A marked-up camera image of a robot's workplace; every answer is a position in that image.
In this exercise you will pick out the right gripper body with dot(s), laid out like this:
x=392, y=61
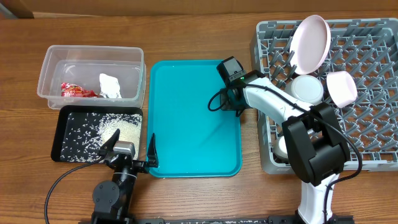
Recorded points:
x=231, y=103

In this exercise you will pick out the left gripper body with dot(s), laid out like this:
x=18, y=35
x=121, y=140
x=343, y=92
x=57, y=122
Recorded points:
x=139, y=167

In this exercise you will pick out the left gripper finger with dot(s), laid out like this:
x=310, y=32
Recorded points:
x=109, y=144
x=152, y=157

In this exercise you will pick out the white rice pile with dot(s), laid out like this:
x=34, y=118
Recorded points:
x=85, y=133

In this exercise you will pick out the white napkin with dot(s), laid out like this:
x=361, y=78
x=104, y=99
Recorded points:
x=110, y=87

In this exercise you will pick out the red sauce packet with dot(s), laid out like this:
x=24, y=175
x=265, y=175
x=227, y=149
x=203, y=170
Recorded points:
x=73, y=90

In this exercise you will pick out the white cup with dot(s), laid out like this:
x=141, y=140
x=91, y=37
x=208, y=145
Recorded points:
x=280, y=148

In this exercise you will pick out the grey bowl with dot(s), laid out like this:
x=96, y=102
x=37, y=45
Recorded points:
x=306, y=88

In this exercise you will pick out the large white plate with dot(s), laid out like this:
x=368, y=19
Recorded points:
x=310, y=45

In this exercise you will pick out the small white plate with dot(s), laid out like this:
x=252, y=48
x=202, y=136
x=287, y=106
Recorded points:
x=342, y=88

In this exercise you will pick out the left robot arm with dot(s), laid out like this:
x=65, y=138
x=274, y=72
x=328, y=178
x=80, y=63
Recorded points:
x=112, y=198

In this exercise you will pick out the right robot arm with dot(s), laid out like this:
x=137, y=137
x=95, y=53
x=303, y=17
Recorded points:
x=316, y=148

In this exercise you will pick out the black food tray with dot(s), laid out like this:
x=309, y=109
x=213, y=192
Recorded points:
x=66, y=110

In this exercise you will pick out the teal plastic tray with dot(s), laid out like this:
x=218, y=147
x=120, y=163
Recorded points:
x=193, y=138

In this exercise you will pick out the clear plastic bin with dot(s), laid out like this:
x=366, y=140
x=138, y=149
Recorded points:
x=82, y=65

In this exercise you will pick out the grey dish rack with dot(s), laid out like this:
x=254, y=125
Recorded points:
x=367, y=50

